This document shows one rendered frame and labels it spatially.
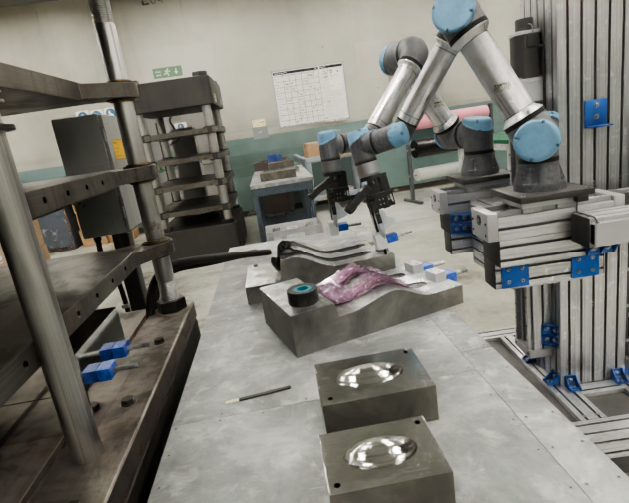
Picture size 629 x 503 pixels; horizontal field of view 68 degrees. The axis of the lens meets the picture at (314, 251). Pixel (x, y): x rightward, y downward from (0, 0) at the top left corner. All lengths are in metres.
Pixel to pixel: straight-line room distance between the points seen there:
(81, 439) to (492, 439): 0.73
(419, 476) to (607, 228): 1.05
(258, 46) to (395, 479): 7.73
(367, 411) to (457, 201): 1.31
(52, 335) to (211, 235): 4.67
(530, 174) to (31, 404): 1.44
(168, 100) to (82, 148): 3.79
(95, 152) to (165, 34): 6.64
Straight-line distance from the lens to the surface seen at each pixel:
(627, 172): 1.96
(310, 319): 1.14
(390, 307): 1.23
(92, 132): 1.75
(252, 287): 1.54
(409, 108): 1.64
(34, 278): 0.93
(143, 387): 1.25
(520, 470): 0.82
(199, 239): 5.58
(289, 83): 8.08
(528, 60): 1.86
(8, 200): 0.91
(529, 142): 1.44
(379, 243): 1.59
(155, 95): 5.53
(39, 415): 1.17
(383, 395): 0.85
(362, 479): 0.71
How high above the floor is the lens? 1.33
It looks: 15 degrees down
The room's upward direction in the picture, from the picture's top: 9 degrees counter-clockwise
